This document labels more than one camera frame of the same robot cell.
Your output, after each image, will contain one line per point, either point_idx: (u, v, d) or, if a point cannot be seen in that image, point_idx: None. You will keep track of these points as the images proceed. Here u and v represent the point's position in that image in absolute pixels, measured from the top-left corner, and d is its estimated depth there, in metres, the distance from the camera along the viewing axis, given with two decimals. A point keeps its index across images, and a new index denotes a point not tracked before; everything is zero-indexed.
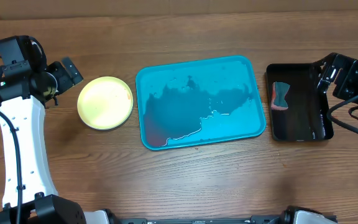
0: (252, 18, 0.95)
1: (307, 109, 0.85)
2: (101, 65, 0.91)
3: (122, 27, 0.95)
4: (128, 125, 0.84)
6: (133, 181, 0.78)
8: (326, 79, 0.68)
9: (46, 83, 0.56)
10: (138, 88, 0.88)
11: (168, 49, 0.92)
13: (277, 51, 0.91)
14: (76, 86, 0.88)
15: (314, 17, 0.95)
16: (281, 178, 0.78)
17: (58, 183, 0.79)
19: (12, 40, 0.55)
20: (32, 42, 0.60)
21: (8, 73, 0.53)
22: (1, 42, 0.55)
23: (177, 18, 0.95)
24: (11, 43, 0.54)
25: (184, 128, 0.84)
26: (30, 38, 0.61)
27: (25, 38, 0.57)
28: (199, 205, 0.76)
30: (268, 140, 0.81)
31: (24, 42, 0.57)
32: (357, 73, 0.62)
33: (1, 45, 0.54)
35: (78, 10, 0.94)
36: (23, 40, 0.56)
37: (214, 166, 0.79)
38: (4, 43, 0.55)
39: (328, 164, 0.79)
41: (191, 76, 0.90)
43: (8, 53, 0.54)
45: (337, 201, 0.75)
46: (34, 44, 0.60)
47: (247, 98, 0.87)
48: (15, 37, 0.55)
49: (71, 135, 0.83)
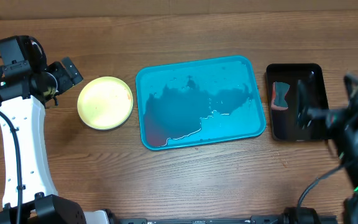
0: (252, 18, 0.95)
1: (307, 112, 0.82)
2: (101, 65, 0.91)
3: (122, 27, 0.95)
4: (128, 125, 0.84)
6: (133, 181, 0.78)
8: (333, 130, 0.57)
9: (47, 83, 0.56)
10: (138, 88, 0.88)
11: (168, 49, 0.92)
13: (277, 51, 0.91)
14: (76, 86, 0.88)
15: (313, 17, 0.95)
16: (281, 178, 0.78)
17: (57, 183, 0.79)
19: (12, 40, 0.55)
20: (32, 42, 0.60)
21: (8, 73, 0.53)
22: (1, 42, 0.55)
23: (177, 18, 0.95)
24: (11, 43, 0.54)
25: (184, 128, 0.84)
26: (30, 38, 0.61)
27: (25, 38, 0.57)
28: (199, 205, 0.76)
30: (268, 140, 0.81)
31: (25, 42, 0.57)
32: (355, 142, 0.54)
33: (1, 45, 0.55)
35: (78, 10, 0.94)
36: (23, 40, 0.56)
37: (214, 166, 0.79)
38: (4, 43, 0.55)
39: (328, 164, 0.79)
41: (191, 76, 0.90)
43: (8, 54, 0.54)
45: (338, 201, 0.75)
46: (34, 44, 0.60)
47: (247, 98, 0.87)
48: (15, 37, 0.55)
49: (71, 135, 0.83)
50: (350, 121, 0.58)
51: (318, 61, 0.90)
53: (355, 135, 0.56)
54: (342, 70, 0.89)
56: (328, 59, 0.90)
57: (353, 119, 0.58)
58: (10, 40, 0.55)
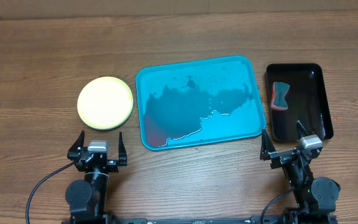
0: (252, 18, 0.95)
1: (306, 116, 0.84)
2: (101, 65, 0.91)
3: (122, 27, 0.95)
4: (128, 125, 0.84)
6: (133, 181, 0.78)
8: (281, 161, 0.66)
9: (103, 199, 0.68)
10: (138, 89, 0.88)
11: (168, 49, 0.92)
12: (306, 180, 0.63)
13: (277, 51, 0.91)
14: (76, 86, 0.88)
15: (314, 17, 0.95)
16: (281, 178, 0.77)
17: (57, 183, 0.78)
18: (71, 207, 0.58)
19: (83, 208, 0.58)
20: (100, 156, 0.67)
21: (79, 221, 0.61)
22: (73, 208, 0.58)
23: (178, 18, 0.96)
24: (82, 211, 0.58)
25: (184, 128, 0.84)
26: (99, 152, 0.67)
27: (91, 192, 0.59)
28: (199, 205, 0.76)
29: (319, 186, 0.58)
30: (273, 144, 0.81)
31: (91, 200, 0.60)
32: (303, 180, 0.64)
33: (74, 212, 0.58)
35: (78, 10, 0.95)
36: (91, 197, 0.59)
37: (214, 166, 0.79)
38: (77, 210, 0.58)
39: (328, 164, 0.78)
41: (192, 76, 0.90)
43: (80, 216, 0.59)
45: (338, 201, 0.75)
46: (102, 156, 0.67)
47: (247, 98, 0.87)
48: (84, 202, 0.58)
49: (71, 135, 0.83)
50: (286, 155, 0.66)
51: (318, 61, 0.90)
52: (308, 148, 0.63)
53: (294, 168, 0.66)
54: (342, 70, 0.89)
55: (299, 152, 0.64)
56: (328, 59, 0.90)
57: (291, 155, 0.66)
58: (81, 207, 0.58)
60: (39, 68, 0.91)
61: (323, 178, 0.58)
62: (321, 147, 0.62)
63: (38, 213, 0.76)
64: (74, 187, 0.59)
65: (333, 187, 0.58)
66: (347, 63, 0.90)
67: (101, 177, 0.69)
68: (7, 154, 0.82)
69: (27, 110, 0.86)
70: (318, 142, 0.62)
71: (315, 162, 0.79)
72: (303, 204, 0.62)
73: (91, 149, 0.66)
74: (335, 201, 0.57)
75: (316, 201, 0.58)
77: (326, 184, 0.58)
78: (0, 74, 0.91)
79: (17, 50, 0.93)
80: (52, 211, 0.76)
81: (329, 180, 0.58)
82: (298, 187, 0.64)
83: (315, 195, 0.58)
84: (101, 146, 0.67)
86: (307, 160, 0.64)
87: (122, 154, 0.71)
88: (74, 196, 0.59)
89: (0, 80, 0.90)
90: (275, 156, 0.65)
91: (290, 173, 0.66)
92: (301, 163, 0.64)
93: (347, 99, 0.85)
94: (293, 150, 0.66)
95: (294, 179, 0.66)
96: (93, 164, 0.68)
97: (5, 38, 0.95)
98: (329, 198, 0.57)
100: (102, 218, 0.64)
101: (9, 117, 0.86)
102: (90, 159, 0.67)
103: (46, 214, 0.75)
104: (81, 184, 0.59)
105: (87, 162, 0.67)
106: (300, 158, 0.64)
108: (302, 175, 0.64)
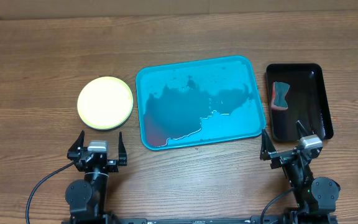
0: (252, 18, 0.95)
1: (306, 116, 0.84)
2: (101, 64, 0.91)
3: (122, 27, 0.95)
4: (128, 125, 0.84)
6: (133, 181, 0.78)
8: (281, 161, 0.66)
9: (103, 199, 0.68)
10: (138, 89, 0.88)
11: (168, 49, 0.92)
12: (306, 180, 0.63)
13: (277, 51, 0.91)
14: (76, 86, 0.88)
15: (314, 17, 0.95)
16: (281, 178, 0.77)
17: (57, 183, 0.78)
18: (71, 208, 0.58)
19: (83, 208, 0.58)
20: (100, 156, 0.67)
21: (79, 221, 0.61)
22: (73, 208, 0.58)
23: (178, 18, 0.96)
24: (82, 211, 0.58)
25: (184, 128, 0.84)
26: (99, 152, 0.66)
27: (91, 193, 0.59)
28: (199, 205, 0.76)
29: (319, 186, 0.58)
30: (273, 144, 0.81)
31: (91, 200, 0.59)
32: (302, 180, 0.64)
33: (74, 212, 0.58)
35: (78, 10, 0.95)
36: (91, 197, 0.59)
37: (214, 166, 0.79)
38: (77, 210, 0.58)
39: (328, 164, 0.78)
41: (192, 76, 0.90)
43: (81, 216, 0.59)
45: (338, 201, 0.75)
46: (101, 156, 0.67)
47: (247, 98, 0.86)
48: (84, 202, 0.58)
49: (71, 135, 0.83)
50: (286, 155, 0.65)
51: (318, 60, 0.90)
52: (308, 148, 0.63)
53: (294, 168, 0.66)
54: (342, 70, 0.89)
55: (299, 152, 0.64)
56: (327, 59, 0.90)
57: (291, 155, 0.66)
58: (80, 207, 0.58)
60: (39, 68, 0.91)
61: (323, 178, 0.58)
62: (321, 147, 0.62)
63: (38, 213, 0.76)
64: (73, 187, 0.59)
65: (333, 187, 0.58)
66: (347, 63, 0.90)
67: (101, 177, 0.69)
68: (7, 154, 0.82)
69: (27, 110, 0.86)
70: (318, 142, 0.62)
71: (315, 162, 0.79)
72: (302, 204, 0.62)
73: (91, 149, 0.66)
74: (335, 201, 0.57)
75: (316, 201, 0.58)
77: (326, 184, 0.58)
78: (0, 74, 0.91)
79: (17, 50, 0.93)
80: (51, 211, 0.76)
81: (329, 180, 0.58)
82: (298, 187, 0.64)
83: (315, 195, 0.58)
84: (102, 146, 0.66)
86: (307, 160, 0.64)
87: (122, 154, 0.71)
88: (73, 196, 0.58)
89: (0, 80, 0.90)
90: (275, 156, 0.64)
91: (290, 173, 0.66)
92: (300, 163, 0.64)
93: (347, 99, 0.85)
94: (293, 150, 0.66)
95: (294, 179, 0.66)
96: (93, 164, 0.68)
97: (5, 38, 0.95)
98: (329, 198, 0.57)
100: (102, 218, 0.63)
101: (9, 117, 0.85)
102: (90, 159, 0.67)
103: (46, 214, 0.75)
104: (81, 184, 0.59)
105: (87, 162, 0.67)
106: (300, 158, 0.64)
108: (302, 175, 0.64)
